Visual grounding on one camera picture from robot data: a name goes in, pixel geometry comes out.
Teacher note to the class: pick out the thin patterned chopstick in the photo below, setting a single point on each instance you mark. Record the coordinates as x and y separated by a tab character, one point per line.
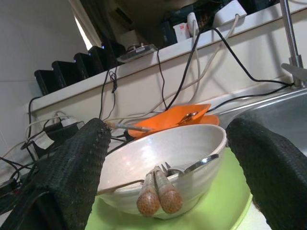
129	127

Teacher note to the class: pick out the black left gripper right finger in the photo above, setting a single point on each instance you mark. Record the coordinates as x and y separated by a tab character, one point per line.
275	172

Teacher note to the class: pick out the white counter ledge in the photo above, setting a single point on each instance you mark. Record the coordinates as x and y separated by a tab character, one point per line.
144	79

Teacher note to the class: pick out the white power adapter box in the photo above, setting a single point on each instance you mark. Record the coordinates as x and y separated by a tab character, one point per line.
227	13

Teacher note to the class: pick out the white box with red print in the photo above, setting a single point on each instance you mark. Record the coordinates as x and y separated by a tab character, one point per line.
181	31

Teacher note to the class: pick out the silver metal faucet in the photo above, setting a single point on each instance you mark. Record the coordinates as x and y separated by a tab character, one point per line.
289	31

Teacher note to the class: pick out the white ceramic bowl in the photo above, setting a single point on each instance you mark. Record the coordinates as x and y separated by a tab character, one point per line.
168	148

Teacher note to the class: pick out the chopstick with orange patterned end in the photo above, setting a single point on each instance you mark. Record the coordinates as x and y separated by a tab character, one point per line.
148	203
171	200

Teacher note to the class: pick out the black power strip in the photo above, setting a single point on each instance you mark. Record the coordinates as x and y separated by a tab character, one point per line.
60	131

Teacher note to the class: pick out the orange plate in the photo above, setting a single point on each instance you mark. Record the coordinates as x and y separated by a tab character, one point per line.
212	119

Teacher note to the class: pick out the stainless steel sink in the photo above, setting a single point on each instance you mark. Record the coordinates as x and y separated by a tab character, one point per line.
275	110

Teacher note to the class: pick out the silver metal spoon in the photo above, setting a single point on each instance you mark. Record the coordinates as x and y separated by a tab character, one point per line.
189	116

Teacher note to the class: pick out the dark blue box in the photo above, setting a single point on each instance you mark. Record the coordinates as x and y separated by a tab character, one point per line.
168	33

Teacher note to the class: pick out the light green plate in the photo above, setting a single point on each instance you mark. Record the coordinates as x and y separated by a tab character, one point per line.
216	203

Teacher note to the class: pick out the white power plug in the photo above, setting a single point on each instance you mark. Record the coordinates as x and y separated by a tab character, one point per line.
66	121

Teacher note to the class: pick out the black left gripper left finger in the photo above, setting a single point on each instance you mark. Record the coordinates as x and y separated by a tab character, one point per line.
67	172

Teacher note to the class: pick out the black box with blue light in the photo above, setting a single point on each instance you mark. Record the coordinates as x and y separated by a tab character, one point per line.
64	73
100	57
84	64
45	81

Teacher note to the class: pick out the orange square bowl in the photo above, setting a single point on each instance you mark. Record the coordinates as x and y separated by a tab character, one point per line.
163	122

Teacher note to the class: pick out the flat grey electronic device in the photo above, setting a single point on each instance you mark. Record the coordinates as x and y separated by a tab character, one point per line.
136	53

